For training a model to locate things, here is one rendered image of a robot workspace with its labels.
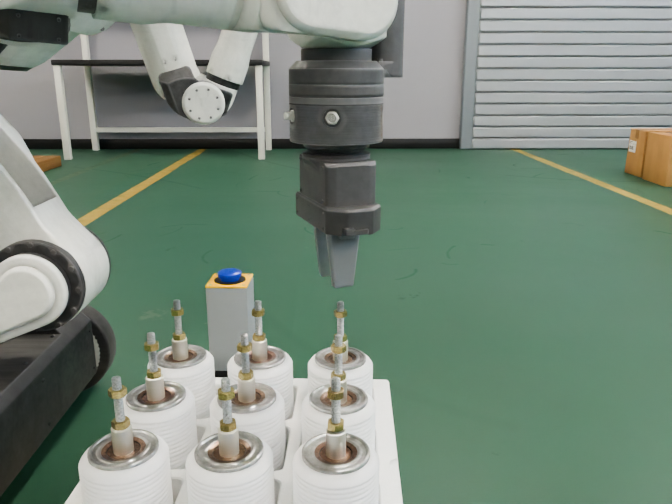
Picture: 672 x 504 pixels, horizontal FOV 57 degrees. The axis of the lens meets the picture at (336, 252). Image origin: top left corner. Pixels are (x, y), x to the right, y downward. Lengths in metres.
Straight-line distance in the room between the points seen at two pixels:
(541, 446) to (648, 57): 5.29
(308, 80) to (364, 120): 0.06
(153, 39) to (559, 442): 1.03
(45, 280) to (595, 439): 0.99
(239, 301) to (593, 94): 5.27
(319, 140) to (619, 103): 5.70
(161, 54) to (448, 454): 0.88
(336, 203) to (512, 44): 5.35
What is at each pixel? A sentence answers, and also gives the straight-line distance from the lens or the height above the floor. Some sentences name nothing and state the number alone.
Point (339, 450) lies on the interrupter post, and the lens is 0.70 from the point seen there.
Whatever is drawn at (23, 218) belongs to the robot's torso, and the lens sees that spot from 1.02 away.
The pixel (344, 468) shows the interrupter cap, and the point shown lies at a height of 0.25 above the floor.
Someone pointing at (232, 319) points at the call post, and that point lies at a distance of 1.07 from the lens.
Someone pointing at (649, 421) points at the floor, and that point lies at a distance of 1.40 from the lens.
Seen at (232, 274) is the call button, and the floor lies 0.33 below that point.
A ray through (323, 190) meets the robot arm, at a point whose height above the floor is 0.55.
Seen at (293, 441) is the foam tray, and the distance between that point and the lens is 0.87.
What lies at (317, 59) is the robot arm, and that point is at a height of 0.67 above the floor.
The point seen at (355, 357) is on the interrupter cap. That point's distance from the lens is 0.92.
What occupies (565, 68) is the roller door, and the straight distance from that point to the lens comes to 6.01.
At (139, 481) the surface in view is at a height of 0.24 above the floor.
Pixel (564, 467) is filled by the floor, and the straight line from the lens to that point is 1.20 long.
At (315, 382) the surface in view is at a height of 0.23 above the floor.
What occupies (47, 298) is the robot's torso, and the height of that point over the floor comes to 0.34.
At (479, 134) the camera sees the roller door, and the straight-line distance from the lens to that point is 5.80.
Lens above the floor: 0.65
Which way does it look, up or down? 16 degrees down
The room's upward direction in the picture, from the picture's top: straight up
